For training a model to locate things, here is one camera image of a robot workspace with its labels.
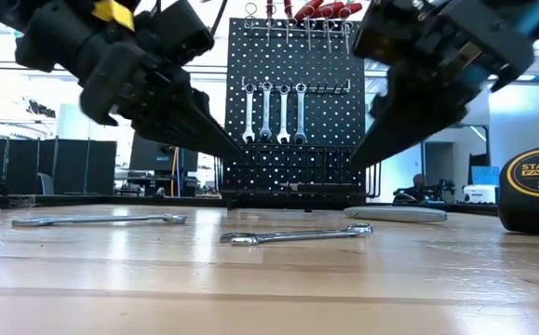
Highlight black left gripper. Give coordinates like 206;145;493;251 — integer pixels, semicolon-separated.
80;44;244;159

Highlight blue screen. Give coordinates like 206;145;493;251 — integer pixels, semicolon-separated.
471;166;501;187

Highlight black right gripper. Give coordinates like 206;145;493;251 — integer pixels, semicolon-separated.
350;0;535;171

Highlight silver combination wrench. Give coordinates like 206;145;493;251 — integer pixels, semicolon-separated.
276;83;292;144
220;221;373;247
292;81;308;145
242;82;256;144
258;80;274;142
11;212;188;228

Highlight white machine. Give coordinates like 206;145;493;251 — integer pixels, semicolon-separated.
463;184;499;205

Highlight black metal pegboard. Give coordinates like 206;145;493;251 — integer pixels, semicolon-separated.
222;17;368;209

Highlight grey utility knife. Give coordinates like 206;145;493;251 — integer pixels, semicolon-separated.
343;206;448;223

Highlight silver wrench holder rail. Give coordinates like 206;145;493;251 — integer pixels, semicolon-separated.
240;76;352;95

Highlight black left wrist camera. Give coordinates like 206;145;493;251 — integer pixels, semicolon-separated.
142;0;215;66

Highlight yellow tag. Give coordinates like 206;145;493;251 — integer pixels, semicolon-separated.
92;0;136;32

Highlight black wire basket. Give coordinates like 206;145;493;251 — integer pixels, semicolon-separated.
212;142;383;200

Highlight white column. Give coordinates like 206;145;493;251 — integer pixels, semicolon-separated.
56;102;98;141

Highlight black monitor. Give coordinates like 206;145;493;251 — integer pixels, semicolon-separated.
128;134;200;174

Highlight yellow hanging cable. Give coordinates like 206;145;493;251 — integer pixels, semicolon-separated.
169;146;180;197

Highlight yellow black tape measure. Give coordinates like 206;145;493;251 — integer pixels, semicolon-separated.
497;145;539;235

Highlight dark door frame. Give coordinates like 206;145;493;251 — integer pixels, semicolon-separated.
419;123;491;196

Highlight person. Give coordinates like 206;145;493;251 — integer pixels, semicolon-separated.
392;173;456;205

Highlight dark office partition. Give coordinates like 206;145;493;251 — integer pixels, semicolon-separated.
0;137;117;196

